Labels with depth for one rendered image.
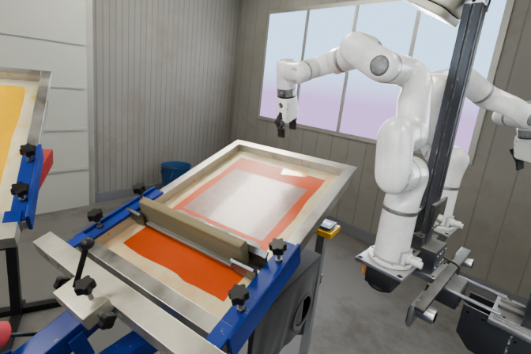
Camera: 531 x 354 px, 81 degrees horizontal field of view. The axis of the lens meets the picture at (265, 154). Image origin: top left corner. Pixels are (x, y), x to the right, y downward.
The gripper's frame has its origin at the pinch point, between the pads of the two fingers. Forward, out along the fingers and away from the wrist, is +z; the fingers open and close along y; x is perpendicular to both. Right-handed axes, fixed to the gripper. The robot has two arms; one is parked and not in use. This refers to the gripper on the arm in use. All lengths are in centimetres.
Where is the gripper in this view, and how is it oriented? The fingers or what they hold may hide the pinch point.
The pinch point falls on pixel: (287, 130)
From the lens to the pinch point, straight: 130.1
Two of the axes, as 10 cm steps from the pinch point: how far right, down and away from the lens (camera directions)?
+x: -8.3, -2.2, 5.1
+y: 5.5, -4.1, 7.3
